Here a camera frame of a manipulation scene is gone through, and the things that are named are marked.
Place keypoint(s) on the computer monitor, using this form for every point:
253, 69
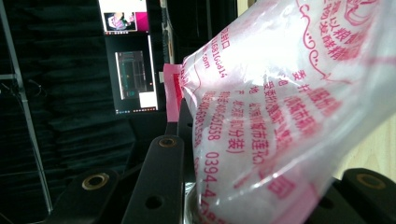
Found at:
134, 71

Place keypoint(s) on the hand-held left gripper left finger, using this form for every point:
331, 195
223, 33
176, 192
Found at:
162, 174

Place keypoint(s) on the clear pink-printed seasoning bag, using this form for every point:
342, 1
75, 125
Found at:
264, 93

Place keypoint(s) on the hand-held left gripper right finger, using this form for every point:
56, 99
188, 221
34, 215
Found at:
330, 205

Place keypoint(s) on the grey metal stand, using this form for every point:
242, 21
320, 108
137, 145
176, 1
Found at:
28, 118

